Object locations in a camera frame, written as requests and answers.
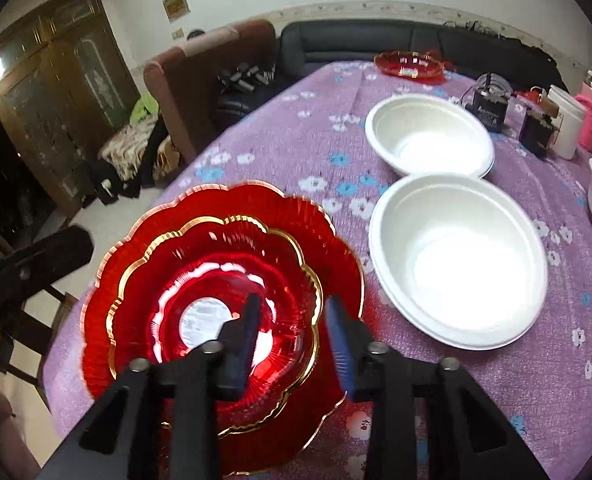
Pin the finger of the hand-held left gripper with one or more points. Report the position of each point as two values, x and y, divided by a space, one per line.
41 260

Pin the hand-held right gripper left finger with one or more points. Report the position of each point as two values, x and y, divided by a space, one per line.
248 332

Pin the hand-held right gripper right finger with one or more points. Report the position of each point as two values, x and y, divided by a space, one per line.
338 342

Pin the small red scalloped glass plate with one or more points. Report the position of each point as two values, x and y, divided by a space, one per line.
176 260

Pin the large red scalloped glass plate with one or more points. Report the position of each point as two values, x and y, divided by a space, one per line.
301 230

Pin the wooden chair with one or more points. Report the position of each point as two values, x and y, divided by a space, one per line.
31 340

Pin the black bag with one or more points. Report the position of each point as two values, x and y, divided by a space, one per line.
108 182

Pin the patterned blanket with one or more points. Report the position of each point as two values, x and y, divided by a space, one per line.
126 147

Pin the wooden cabinet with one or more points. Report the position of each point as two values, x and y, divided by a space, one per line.
61 110

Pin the green cloth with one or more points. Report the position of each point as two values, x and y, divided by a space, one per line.
143 110

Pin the purple floral tablecloth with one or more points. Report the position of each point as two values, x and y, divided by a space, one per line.
286 125

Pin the brown armchair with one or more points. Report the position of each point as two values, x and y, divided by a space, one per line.
191 85

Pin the black items on armchair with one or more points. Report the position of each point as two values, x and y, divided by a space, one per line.
246 80

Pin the black sofa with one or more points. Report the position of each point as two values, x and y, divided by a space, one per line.
346 42

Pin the clear glass cover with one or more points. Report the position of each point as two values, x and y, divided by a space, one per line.
493 82

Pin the white plastic jar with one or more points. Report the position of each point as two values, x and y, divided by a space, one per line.
568 120

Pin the pink bottle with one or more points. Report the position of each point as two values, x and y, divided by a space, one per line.
590 115

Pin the yellow wall plaque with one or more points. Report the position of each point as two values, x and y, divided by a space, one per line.
177 6

